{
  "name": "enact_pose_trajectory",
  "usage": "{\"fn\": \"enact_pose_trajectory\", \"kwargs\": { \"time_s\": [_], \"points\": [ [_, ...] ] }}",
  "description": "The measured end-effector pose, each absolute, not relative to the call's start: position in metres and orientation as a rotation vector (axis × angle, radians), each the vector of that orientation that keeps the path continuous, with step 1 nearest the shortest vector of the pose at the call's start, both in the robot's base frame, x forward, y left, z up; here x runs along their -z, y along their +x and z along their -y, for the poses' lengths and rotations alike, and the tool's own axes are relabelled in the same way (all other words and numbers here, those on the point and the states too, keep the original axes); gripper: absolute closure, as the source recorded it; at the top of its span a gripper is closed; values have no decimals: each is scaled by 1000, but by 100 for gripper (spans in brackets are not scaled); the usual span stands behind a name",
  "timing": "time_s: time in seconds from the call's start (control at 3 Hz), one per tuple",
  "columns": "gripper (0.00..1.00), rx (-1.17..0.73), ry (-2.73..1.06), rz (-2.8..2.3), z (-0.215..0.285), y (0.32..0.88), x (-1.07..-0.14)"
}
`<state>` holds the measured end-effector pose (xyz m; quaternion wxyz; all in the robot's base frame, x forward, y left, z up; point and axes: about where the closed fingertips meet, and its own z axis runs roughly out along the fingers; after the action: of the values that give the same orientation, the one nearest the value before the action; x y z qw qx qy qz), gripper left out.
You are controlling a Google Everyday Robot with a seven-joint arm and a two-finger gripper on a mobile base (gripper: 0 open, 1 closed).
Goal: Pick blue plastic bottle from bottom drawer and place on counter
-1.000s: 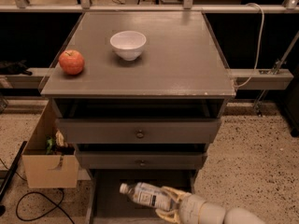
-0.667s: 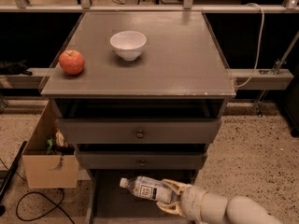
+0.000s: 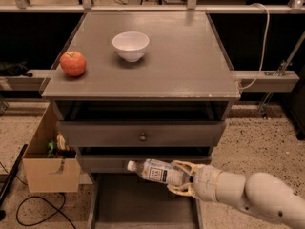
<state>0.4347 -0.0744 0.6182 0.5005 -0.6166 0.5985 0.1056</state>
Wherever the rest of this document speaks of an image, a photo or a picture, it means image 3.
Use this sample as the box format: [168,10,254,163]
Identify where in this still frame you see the grey middle drawer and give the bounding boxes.
[76,155,212,174]

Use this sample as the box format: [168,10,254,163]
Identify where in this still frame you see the grey open bottom drawer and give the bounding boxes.
[86,174,203,229]

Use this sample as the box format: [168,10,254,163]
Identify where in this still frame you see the metal frame rail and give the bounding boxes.
[0,5,305,14]

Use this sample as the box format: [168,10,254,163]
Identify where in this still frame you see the red apple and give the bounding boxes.
[60,51,87,77]

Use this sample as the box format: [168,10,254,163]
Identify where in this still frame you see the white hanging cable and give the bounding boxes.
[238,2,271,91]

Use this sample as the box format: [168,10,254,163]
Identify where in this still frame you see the grey drawer cabinet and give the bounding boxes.
[41,10,241,229]

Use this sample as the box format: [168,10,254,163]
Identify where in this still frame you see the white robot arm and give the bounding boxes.
[168,160,305,229]

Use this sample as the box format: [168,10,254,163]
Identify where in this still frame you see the black bar on floor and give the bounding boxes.
[0,144,28,207]

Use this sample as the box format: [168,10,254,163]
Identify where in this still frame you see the clear plastic water bottle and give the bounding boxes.
[127,159,190,187]

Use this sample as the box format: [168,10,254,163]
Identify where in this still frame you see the black floor cable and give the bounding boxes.
[0,161,77,229]

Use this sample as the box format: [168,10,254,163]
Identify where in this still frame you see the grey top drawer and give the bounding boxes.
[57,121,226,147]

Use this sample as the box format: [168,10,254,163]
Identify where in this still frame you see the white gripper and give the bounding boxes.
[167,160,222,202]

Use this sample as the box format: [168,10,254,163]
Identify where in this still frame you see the cardboard box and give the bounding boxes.
[23,106,80,193]

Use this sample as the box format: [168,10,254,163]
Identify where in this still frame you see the white bowl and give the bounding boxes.
[112,31,150,62]

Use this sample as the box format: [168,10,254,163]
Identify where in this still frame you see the items inside cardboard box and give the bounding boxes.
[47,134,76,158]

